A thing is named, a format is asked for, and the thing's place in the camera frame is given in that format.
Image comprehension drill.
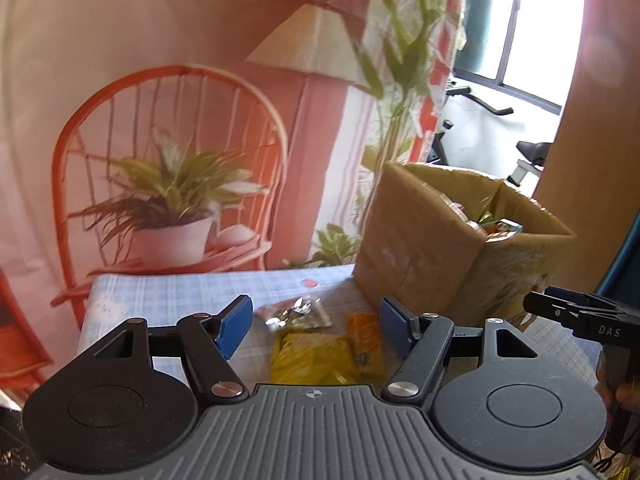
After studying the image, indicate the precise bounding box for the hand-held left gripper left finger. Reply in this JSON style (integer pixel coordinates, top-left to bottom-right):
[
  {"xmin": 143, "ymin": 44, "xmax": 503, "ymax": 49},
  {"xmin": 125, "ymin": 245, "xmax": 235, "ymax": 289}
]
[{"xmin": 54, "ymin": 295, "xmax": 249, "ymax": 404}]

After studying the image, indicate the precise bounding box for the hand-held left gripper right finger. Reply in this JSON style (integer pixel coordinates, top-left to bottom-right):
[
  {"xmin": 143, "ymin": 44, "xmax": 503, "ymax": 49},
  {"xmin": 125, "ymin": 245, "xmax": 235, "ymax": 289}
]
[{"xmin": 378, "ymin": 297, "xmax": 567, "ymax": 404}]

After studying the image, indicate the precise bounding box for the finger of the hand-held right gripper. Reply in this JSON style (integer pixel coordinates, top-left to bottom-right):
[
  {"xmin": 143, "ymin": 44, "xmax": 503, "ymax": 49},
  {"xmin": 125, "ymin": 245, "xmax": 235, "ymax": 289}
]
[
  {"xmin": 544, "ymin": 286, "xmax": 622, "ymax": 311},
  {"xmin": 523, "ymin": 291, "xmax": 592, "ymax": 330}
]

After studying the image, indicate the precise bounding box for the slim orange yellow packet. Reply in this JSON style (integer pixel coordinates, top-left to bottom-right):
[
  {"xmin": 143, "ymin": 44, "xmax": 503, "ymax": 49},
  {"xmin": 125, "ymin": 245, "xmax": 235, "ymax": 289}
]
[{"xmin": 347, "ymin": 312, "xmax": 387, "ymax": 382}]

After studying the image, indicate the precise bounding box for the small silver foil packet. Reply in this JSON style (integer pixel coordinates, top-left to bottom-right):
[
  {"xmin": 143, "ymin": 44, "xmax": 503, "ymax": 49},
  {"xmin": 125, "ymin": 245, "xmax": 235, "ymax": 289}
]
[{"xmin": 255, "ymin": 296, "xmax": 332, "ymax": 332}]

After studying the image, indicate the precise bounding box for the brown cardboard box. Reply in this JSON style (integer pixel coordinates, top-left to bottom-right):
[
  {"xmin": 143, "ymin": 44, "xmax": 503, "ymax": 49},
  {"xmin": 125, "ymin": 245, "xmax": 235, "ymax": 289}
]
[{"xmin": 352, "ymin": 160, "xmax": 578, "ymax": 333}]

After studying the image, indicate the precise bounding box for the bright yellow snack packet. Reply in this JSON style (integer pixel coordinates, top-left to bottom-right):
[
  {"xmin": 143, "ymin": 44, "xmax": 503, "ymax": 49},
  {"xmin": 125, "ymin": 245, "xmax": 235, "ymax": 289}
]
[{"xmin": 270, "ymin": 329, "xmax": 359, "ymax": 386}]

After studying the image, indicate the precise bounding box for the colourful printed packet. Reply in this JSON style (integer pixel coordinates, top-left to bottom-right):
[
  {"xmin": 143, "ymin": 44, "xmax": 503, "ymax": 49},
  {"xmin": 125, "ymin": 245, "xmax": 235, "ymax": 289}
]
[{"xmin": 486, "ymin": 218, "xmax": 524, "ymax": 235}]

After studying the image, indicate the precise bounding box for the person's right hand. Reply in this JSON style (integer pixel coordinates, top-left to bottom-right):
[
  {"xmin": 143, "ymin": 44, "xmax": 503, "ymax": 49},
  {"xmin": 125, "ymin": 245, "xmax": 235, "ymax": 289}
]
[{"xmin": 615, "ymin": 381, "xmax": 640, "ymax": 411}]

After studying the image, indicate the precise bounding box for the wooden door panel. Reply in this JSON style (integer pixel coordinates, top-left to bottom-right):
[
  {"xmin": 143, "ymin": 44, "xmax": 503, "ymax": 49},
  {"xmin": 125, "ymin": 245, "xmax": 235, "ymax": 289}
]
[{"xmin": 532, "ymin": 0, "xmax": 640, "ymax": 293}]

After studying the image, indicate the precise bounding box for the black exercise bike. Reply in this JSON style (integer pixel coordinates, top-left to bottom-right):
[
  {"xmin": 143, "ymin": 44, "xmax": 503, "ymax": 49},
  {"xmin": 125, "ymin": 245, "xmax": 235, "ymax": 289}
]
[{"xmin": 430, "ymin": 80, "xmax": 553, "ymax": 186}]

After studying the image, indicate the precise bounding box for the dark framed window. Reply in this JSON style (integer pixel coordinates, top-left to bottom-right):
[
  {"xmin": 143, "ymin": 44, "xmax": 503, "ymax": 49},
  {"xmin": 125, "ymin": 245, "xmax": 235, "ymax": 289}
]
[{"xmin": 452, "ymin": 0, "xmax": 588, "ymax": 116}]

